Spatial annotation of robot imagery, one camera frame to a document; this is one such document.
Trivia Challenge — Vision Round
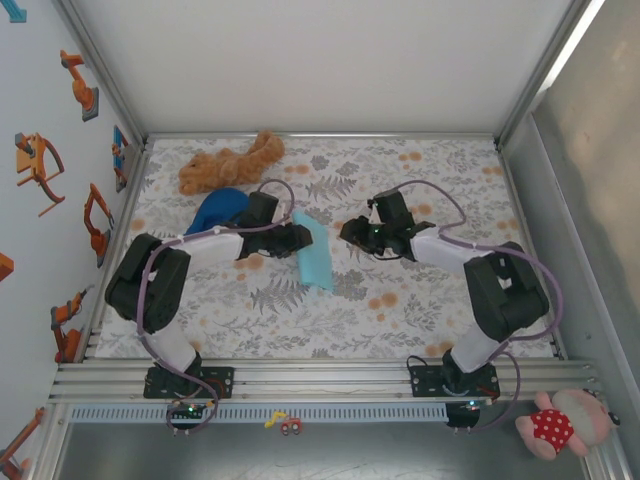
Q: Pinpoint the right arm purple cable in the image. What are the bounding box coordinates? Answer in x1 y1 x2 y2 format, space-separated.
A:
394 179 565 435

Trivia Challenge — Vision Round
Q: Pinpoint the blue and orange wall sticker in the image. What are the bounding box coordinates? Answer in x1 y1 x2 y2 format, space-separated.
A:
112 124 131 194

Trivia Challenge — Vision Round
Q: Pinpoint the brown teddy bear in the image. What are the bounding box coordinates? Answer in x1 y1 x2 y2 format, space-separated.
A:
178 130 286 197

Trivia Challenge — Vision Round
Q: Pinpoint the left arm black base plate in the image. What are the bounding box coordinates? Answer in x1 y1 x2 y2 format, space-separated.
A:
143 365 236 400

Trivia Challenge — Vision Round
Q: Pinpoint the orange gripper wall sticker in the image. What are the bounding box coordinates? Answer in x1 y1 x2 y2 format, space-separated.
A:
13 132 67 218

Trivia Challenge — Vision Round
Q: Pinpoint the light blue paper sheet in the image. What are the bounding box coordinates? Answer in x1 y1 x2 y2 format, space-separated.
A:
291 209 335 292

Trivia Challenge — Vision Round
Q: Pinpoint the floral tablecloth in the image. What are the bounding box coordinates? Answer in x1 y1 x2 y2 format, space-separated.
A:
94 137 556 360

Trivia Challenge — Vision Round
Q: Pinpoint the blue cap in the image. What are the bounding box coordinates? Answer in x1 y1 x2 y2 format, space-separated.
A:
183 188 251 236

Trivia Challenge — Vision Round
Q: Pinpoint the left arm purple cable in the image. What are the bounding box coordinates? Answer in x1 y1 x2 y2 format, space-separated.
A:
137 178 297 436

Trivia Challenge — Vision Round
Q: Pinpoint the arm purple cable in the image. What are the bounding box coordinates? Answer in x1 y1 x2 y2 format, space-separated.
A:
137 178 297 436
394 179 565 435

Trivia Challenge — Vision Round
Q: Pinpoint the pink doll red dotted dress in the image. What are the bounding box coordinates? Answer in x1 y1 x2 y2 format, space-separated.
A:
514 388 623 462

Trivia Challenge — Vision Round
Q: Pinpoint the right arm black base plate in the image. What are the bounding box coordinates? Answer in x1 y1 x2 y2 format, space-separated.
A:
408 364 501 399

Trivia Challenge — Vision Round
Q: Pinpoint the aluminium frame rail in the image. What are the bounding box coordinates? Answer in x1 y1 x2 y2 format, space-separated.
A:
494 139 569 361
48 357 601 404
494 0 609 146
74 142 154 362
52 0 149 146
144 131 501 142

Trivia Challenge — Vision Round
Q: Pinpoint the white slotted cable duct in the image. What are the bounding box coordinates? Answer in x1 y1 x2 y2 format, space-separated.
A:
67 403 449 424

